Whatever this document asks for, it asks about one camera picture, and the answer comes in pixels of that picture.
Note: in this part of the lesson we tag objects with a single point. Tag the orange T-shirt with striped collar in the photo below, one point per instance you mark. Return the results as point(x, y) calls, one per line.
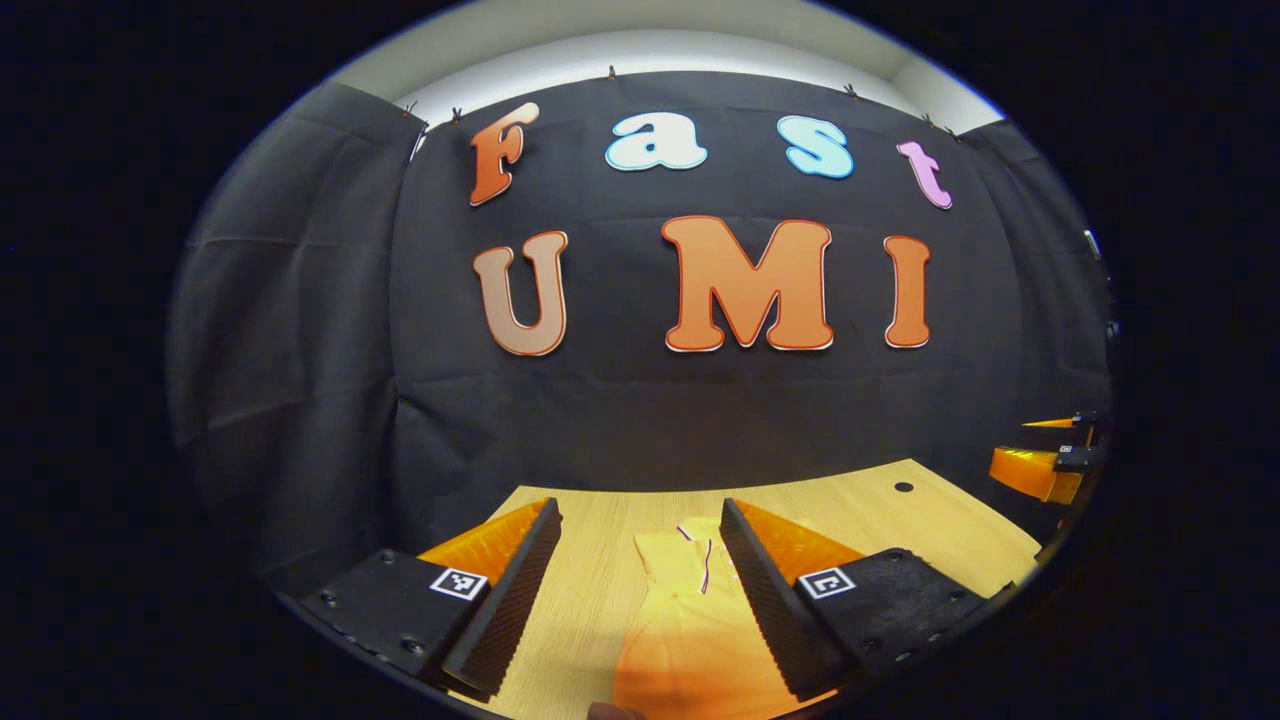
point(690, 640)

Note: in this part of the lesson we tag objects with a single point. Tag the black backdrop cloth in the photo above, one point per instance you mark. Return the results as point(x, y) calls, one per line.
point(620, 420)

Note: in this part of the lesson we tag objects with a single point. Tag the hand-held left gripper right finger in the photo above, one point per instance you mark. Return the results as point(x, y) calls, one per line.
point(765, 600)

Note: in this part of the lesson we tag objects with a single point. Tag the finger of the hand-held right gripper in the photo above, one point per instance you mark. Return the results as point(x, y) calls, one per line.
point(1055, 423)
point(1030, 472)

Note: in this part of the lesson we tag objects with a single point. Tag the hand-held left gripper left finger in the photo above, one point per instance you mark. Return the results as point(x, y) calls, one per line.
point(515, 590)

